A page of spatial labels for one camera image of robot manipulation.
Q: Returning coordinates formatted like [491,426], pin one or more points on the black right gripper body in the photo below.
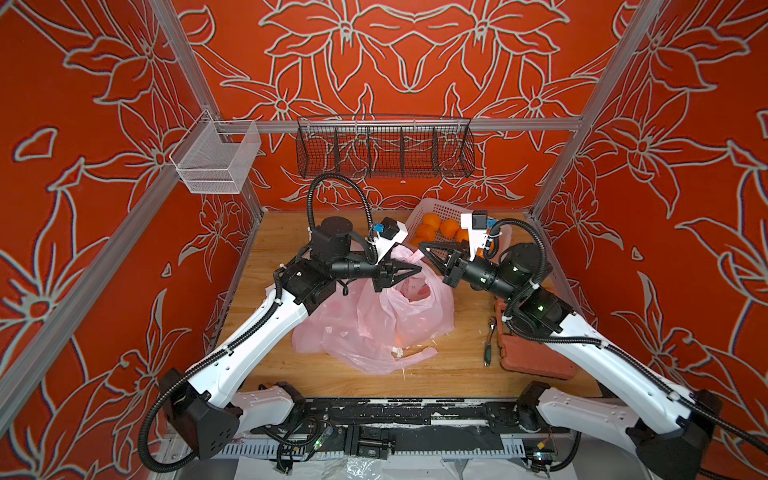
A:
[488,276]

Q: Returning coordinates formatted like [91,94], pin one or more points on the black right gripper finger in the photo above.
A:
[440,261]
[447,247]

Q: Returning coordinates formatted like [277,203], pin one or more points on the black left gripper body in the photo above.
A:
[353,269]

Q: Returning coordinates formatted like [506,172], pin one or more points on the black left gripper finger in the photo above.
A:
[398,267]
[395,279]

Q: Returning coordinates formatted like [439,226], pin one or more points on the pink printed plastic bag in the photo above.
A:
[414,312]

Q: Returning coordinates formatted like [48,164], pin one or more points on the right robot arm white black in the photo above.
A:
[667,426]

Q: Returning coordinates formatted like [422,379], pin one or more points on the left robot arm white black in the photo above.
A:
[199,402]

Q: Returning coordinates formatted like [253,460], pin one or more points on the orange fruit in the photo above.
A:
[416,241]
[431,219]
[449,228]
[426,232]
[462,235]

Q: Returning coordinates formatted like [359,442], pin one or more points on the white perforated plastic basket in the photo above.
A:
[443,211]

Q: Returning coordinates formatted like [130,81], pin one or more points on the plain pink plastic bag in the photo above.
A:
[333,329]

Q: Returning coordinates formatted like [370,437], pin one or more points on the red plastic tool case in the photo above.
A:
[522,356]

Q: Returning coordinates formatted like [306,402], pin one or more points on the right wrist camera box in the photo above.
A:
[478,224]

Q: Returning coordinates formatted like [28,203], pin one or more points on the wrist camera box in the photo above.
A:
[385,235]
[478,224]

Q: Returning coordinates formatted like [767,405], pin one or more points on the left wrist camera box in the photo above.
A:
[385,235]

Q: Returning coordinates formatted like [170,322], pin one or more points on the green handled screwdriver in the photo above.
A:
[488,344]

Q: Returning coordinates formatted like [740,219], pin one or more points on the black wire wall basket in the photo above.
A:
[385,146]

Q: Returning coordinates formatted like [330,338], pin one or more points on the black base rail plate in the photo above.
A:
[450,428]

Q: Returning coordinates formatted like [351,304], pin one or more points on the white wire wall basket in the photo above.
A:
[216,156]

